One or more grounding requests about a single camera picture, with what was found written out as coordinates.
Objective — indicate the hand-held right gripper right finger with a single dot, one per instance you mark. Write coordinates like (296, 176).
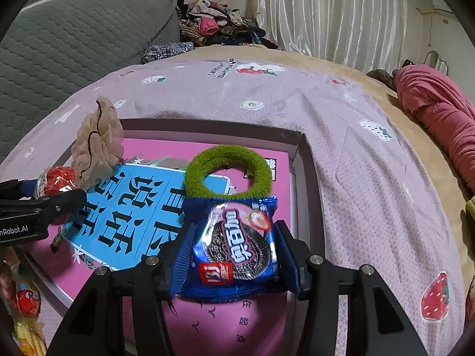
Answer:
(289, 259)

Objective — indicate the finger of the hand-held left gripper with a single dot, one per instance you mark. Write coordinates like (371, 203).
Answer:
(18, 187)
(55, 204)

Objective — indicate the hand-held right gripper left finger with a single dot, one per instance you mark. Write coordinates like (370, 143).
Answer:
(156, 278)

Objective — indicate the small red egg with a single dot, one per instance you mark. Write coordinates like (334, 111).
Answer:
(59, 178)

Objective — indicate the blue cookie packet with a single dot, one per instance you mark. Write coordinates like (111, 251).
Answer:
(237, 244)

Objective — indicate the beige mesh scrunchie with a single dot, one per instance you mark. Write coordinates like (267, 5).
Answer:
(100, 141)

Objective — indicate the yellow rice cracker packet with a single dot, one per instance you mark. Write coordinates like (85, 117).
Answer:
(28, 337)

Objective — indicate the green fuzzy scrunchie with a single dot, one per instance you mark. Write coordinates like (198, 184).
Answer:
(196, 170)

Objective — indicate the dark grey shallow box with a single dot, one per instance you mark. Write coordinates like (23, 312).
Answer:
(207, 133)

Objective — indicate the grey quilted headboard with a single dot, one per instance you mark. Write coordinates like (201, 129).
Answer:
(74, 44)

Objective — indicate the green fleece blanket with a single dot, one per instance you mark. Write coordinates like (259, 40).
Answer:
(471, 209)

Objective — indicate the beige bed sheet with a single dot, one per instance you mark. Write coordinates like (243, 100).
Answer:
(334, 65)

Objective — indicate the dark brown cloth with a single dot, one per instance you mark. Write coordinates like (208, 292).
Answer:
(382, 76)

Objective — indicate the pink quilt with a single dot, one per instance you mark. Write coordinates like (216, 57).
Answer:
(438, 111)

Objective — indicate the pile of clothes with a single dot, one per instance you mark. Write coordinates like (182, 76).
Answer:
(219, 18)

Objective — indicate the white curtain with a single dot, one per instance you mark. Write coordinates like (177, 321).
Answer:
(326, 15)

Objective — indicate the white metal pipe rack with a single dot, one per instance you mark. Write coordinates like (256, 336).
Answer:
(438, 59)

